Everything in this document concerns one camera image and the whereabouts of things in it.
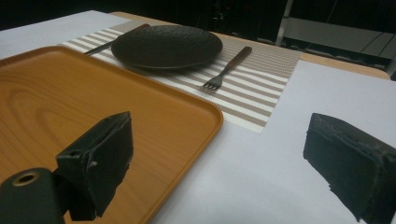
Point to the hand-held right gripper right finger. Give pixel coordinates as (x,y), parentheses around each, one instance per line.
(348,161)

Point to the orange wooden tray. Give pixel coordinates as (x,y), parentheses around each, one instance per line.
(62,102)

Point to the dark textured plate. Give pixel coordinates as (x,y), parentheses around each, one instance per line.
(166,46)

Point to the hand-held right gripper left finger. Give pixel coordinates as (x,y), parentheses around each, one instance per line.
(102,161)

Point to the striped woven placemat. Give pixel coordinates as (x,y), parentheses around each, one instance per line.
(249,81)

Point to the grey metal stand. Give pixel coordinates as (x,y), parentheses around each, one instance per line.
(336,39)

